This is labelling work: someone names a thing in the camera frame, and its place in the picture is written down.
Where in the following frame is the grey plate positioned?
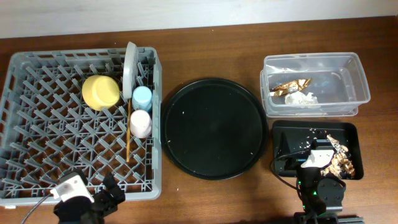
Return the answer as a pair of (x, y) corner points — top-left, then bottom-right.
(123, 42), (139, 99)

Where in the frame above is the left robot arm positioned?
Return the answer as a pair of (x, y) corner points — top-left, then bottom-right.
(50, 170), (126, 223)

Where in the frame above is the white tissue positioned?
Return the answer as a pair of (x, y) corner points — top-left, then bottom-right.
(285, 91), (318, 105)

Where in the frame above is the wooden chopstick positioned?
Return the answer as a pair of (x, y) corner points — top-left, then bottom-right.
(126, 99), (131, 163)

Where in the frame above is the gold snack wrapper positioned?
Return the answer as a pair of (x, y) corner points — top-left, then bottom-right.
(271, 78), (313, 96)

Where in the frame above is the grey dishwasher rack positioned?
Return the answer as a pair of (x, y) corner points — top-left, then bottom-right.
(1, 47), (162, 207)

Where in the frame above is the pink cup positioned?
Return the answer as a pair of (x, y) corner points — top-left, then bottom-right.
(130, 110), (152, 138)

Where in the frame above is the clear plastic bin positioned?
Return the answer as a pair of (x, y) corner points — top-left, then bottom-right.
(260, 52), (371, 118)

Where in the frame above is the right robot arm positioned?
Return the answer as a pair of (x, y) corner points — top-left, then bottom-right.
(270, 139), (346, 223)

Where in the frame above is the black rectangular tray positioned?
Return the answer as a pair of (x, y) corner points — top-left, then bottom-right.
(272, 120), (364, 180)

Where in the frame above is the yellow bowl with food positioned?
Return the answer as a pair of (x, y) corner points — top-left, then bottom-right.
(82, 75), (120, 111)

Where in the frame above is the round black tray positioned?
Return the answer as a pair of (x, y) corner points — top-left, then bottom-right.
(160, 78), (269, 180)

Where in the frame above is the pile of food scraps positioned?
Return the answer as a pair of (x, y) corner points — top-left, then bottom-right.
(303, 132), (356, 179)

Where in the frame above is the blue cup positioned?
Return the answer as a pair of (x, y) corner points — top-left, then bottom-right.
(132, 86), (152, 112)

